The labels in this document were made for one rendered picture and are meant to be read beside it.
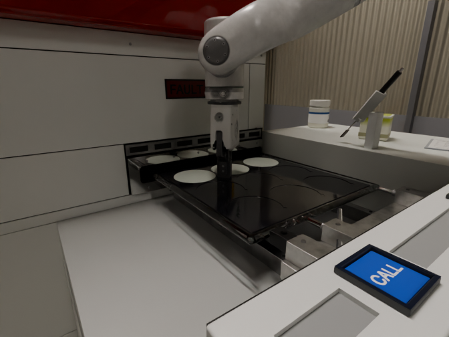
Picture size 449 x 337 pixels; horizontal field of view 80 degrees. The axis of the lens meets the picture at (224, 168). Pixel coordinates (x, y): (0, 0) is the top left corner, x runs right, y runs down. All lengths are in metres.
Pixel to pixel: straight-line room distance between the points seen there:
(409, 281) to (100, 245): 0.48
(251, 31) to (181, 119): 0.32
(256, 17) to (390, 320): 0.44
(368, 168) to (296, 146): 0.21
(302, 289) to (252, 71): 0.72
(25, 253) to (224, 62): 0.57
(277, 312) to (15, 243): 0.60
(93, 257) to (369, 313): 0.44
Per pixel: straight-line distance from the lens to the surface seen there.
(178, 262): 0.49
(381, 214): 0.58
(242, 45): 0.50
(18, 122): 0.65
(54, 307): 0.82
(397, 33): 2.57
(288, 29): 0.55
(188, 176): 0.65
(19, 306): 0.80
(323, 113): 1.01
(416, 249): 0.33
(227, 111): 0.56
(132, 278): 0.47
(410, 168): 0.67
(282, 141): 0.85
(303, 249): 0.37
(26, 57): 0.65
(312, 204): 0.52
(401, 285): 0.25
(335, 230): 0.43
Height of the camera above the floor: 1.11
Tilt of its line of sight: 17 degrees down
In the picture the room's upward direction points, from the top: straight up
